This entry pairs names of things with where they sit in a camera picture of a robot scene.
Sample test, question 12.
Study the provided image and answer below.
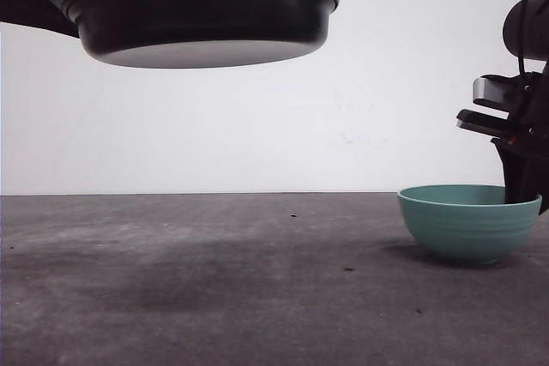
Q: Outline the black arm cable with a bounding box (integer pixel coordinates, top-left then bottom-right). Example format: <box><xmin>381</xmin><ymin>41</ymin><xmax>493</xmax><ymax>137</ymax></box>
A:
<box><xmin>516</xmin><ymin>0</ymin><xmax>542</xmax><ymax>80</ymax></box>

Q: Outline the black gripper finger in bowl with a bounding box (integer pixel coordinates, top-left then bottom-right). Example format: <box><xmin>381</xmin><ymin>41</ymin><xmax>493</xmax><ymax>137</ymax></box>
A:
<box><xmin>492</xmin><ymin>138</ymin><xmax>548</xmax><ymax>214</ymax></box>

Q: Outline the black frying pan green handle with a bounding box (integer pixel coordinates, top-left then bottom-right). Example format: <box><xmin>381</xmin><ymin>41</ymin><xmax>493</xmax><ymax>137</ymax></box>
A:
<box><xmin>63</xmin><ymin>0</ymin><xmax>340</xmax><ymax>69</ymax></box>

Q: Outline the teal ceramic bowl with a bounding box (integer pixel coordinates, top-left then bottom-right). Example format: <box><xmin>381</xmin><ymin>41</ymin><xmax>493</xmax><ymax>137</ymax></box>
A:
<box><xmin>397</xmin><ymin>184</ymin><xmax>543</xmax><ymax>264</ymax></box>

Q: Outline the black gripper body at bowl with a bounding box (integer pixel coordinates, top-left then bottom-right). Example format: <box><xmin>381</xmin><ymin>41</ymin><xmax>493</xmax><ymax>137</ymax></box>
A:
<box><xmin>456</xmin><ymin>71</ymin><xmax>548</xmax><ymax>153</ymax></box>

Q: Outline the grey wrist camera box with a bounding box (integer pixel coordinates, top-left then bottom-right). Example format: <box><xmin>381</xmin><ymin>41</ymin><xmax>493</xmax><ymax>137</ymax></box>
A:
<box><xmin>473</xmin><ymin>75</ymin><xmax>520</xmax><ymax>112</ymax></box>

